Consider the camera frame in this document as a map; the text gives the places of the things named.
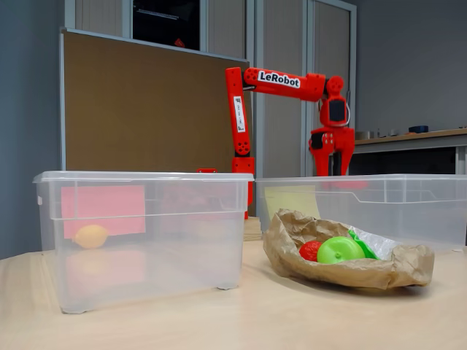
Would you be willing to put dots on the pink paper note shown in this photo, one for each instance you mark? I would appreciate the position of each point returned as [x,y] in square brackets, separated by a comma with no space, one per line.
[102,208]

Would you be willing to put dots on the wooden base block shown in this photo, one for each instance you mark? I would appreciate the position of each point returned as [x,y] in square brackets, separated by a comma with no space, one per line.
[253,229]

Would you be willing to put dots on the red toy strawberry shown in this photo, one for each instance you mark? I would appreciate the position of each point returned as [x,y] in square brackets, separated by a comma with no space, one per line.
[310,251]

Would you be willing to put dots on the brown cork pin board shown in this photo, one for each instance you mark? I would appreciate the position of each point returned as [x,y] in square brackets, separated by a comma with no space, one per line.
[127,109]

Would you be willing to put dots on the grey tall cabinet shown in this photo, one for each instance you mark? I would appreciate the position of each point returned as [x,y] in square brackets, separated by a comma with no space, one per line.
[328,54]

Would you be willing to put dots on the wooden side table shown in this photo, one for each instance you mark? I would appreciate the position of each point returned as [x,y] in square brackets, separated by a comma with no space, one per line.
[419,138]

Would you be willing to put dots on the clear plastic bin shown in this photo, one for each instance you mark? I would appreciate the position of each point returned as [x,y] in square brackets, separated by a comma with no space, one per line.
[419,211]
[146,255]

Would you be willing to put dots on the yellow toy lemon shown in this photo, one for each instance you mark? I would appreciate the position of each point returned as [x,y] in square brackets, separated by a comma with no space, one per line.
[90,237]

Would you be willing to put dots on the green toy apple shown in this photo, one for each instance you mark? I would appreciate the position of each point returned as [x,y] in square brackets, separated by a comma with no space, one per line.
[339,249]

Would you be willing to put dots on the crumpled brown paper bag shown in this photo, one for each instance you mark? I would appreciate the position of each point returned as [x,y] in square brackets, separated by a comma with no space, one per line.
[346,273]

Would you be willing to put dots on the orange table clamp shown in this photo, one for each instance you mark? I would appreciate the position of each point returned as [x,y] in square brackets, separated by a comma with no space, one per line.
[207,170]

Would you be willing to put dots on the blue bowl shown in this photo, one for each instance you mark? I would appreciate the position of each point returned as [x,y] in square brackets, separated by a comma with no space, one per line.
[419,129]

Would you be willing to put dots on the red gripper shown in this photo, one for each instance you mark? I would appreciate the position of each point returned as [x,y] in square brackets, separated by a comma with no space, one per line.
[337,139]

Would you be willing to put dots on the yellow paper note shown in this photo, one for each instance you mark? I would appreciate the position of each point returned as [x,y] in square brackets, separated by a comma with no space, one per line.
[288,200]

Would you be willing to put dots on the red robot arm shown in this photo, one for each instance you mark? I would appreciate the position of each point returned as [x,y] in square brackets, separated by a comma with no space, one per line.
[277,84]

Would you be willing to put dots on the light green toy lettuce leaf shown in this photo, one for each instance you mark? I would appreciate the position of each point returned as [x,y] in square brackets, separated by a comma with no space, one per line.
[359,240]

